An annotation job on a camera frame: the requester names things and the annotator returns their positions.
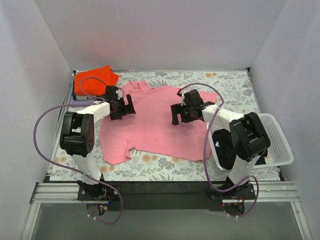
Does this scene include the pink polo shirt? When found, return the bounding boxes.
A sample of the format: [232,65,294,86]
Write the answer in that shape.
[99,80,207,165]

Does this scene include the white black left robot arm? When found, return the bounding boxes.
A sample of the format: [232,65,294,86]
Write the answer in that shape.
[59,86,136,200]

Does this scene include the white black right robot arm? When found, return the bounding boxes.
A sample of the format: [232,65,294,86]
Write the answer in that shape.
[170,89,271,199]

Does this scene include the folded orange shirt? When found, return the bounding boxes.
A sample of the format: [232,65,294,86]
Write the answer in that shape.
[74,65,119,96]

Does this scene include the black shirt in basket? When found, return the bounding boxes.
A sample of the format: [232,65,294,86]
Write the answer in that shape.
[212,129,236,170]

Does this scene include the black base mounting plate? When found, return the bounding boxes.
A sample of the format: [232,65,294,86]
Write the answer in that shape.
[77,180,256,212]

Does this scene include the white plastic laundry basket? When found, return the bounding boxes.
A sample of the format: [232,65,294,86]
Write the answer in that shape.
[207,110,294,172]

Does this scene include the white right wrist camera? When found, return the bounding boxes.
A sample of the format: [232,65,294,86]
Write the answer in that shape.
[176,89,187,106]

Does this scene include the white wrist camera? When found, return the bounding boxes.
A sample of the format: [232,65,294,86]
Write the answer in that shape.
[115,86,125,99]
[176,89,187,106]

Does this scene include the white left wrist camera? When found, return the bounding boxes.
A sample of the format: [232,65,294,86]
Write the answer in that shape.
[115,86,125,99]

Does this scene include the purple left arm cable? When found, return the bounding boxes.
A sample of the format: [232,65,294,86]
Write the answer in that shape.
[32,76,124,225]

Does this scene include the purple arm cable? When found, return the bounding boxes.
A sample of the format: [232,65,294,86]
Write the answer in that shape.
[177,82,258,219]
[32,76,124,225]

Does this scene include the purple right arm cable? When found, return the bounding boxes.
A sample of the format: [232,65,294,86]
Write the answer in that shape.
[177,82,258,219]

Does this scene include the aluminium front frame rail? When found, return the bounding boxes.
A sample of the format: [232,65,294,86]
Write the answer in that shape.
[21,181,312,240]

